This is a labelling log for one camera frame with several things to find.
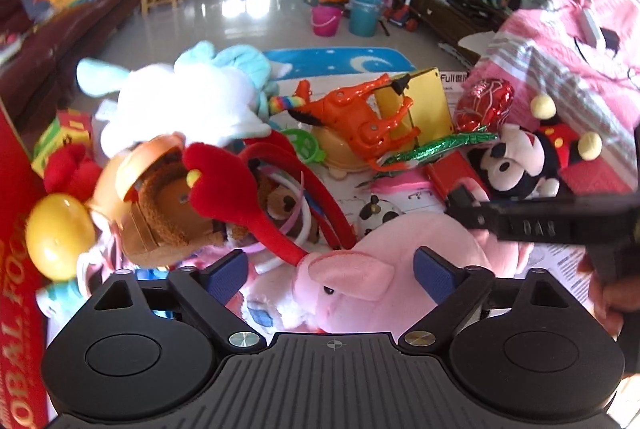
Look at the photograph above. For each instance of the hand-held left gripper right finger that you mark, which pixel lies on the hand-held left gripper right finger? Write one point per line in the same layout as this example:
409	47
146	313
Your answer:
435	278

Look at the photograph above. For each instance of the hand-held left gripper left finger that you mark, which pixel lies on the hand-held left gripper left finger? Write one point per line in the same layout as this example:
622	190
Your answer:
227	273

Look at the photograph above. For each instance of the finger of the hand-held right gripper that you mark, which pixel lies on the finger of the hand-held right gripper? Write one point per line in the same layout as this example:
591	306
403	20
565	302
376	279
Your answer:
475	215

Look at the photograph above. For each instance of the red gift box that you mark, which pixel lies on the red gift box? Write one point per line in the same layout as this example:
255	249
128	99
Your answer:
20	284

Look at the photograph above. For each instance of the person's right forearm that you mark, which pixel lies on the person's right forearm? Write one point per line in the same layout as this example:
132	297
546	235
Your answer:
632	334

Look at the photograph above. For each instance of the person's right hand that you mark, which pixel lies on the person's right hand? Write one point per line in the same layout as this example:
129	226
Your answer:
607	304

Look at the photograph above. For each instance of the small red box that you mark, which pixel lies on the small red box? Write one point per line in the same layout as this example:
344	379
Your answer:
450	174

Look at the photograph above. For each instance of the pink pig plush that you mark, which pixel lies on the pink pig plush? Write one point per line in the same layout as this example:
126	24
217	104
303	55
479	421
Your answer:
380	249

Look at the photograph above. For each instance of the black and red mouse plush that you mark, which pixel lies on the black and red mouse plush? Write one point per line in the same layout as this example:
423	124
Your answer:
515	159

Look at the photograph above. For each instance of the red plush horned headband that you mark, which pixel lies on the red plush horned headband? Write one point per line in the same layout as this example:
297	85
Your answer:
225	194

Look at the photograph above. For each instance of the pink fabric toy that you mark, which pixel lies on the pink fabric toy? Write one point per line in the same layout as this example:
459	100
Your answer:
400	185

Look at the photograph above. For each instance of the brown plush slipper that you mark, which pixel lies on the brown plush slipper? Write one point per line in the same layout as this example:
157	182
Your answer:
165	214

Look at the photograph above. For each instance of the brown plush bear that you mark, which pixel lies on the brown plush bear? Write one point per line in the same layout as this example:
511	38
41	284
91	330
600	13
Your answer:
280	204

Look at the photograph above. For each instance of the cow print ball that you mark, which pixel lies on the cow print ball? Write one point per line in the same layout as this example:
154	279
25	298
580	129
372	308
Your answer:
375	211

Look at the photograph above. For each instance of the white plastic headband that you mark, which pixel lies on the white plastic headband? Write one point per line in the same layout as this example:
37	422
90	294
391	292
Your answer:
300	209

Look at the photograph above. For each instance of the red foil rose balloon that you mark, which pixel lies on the red foil rose balloon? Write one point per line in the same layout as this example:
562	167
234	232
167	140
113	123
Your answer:
482	104

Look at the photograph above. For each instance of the yellow box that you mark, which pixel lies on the yellow box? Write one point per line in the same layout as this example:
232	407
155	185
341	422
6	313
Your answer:
425	104

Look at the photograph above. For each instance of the yellow orange plastic toy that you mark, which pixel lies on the yellow orange plastic toy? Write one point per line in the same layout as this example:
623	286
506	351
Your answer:
340	154

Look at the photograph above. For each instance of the green plastic toy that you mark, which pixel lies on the green plastic toy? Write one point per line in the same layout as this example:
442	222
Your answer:
300	141

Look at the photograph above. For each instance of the pink cat plush cushion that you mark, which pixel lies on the pink cat plush cushion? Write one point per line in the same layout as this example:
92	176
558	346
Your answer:
565	54

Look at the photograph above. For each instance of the white pink baby toy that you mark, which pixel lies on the white pink baby toy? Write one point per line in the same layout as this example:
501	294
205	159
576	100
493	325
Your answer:
60	291

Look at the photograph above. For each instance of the white and mint plush toy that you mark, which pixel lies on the white and mint plush toy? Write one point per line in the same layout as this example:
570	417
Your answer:
190	104

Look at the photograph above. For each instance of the yellow ball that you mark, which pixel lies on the yellow ball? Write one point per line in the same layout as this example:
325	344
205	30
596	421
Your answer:
57	234

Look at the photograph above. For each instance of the red plush bow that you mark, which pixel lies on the red plush bow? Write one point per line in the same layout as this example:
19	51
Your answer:
65	169

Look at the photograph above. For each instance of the blue moon mat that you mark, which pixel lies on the blue moon mat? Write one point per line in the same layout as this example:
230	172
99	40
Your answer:
340	59

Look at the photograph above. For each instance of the colourful foam cube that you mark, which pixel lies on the colourful foam cube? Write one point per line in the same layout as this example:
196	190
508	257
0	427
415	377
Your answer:
70	126

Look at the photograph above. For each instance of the blue bucket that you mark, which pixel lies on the blue bucket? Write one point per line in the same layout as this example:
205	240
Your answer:
365	15

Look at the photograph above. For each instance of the pink bucket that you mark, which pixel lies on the pink bucket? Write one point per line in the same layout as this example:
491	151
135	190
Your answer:
326	21

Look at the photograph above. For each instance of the dark red sofa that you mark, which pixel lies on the dark red sofa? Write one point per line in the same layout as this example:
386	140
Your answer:
75	29

